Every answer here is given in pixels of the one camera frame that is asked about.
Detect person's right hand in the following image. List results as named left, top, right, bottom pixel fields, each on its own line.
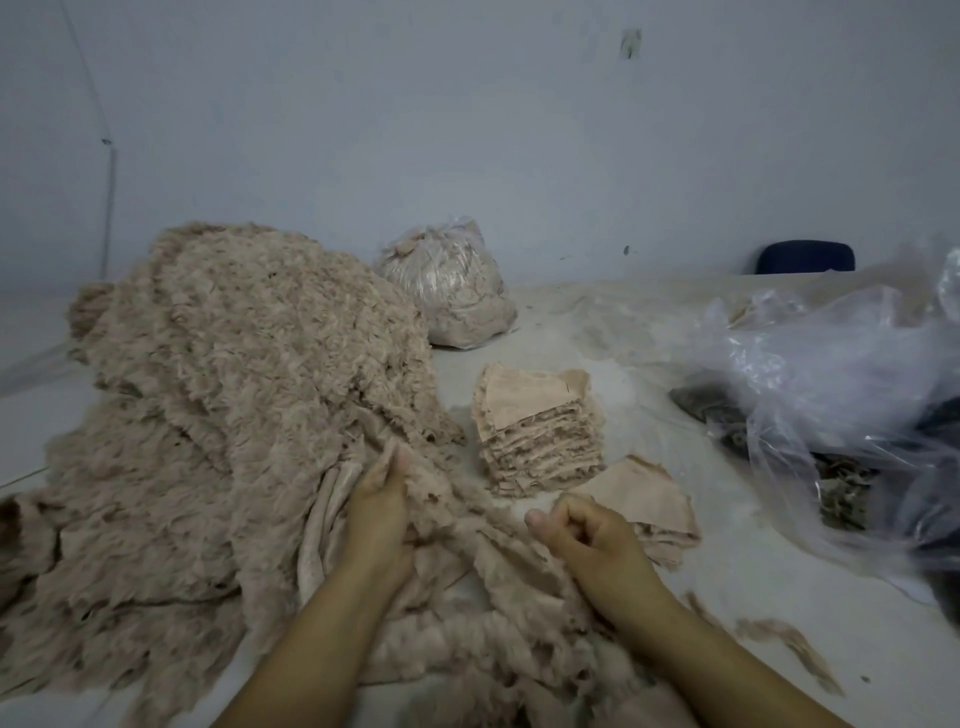
left=523, top=492, right=677, bottom=629

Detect person's left hand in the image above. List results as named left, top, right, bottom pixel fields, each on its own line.
left=342, top=439, right=414, bottom=579

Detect beige scrap strips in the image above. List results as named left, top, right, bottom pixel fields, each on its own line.
left=292, top=435, right=699, bottom=728

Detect stack of sorted beige pieces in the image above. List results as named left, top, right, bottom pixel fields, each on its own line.
left=472, top=363, right=608, bottom=498

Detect large pile beige fabric scraps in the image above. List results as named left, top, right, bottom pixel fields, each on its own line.
left=0, top=222, right=467, bottom=707

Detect person's right forearm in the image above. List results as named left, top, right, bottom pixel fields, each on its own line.
left=622, top=588, right=857, bottom=728

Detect person's left forearm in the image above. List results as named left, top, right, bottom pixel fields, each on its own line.
left=210, top=555, right=407, bottom=728

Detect beige fur pile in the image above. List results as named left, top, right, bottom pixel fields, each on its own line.
left=727, top=294, right=770, bottom=329

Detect clear bag of beige scraps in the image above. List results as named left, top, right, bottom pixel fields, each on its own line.
left=375, top=220, right=521, bottom=351

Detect large clear plastic bag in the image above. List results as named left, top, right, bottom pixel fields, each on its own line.
left=675, top=240, right=960, bottom=579

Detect blue chair back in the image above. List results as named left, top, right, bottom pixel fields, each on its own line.
left=754, top=240, right=858, bottom=276

